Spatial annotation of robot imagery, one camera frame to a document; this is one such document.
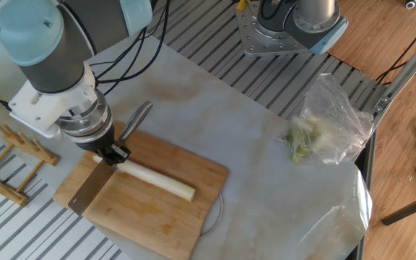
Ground black floor cables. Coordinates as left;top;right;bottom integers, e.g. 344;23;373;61
375;10;416;87

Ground white scallion stalk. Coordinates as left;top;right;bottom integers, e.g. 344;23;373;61
92;154;196;203

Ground bamboo cutting board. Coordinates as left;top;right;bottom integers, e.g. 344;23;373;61
53;121;230;260

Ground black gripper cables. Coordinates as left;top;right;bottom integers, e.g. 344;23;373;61
88;0;169;97

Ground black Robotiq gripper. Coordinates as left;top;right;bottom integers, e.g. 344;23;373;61
74;126;131;168

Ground steel cleaver knife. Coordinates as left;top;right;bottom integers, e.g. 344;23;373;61
67;100;154;217

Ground wooden peg rack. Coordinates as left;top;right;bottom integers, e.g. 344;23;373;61
0;114;60;207

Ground aluminium frame beam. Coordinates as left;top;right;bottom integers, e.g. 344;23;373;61
371;23;416;126

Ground dark wooden bar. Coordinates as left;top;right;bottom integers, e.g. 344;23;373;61
381;188;416;227

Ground plastic bag of scallion scraps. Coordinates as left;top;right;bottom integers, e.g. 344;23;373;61
283;72;375;166

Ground silver robot mounting plate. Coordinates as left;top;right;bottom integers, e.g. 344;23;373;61
235;1;317;58

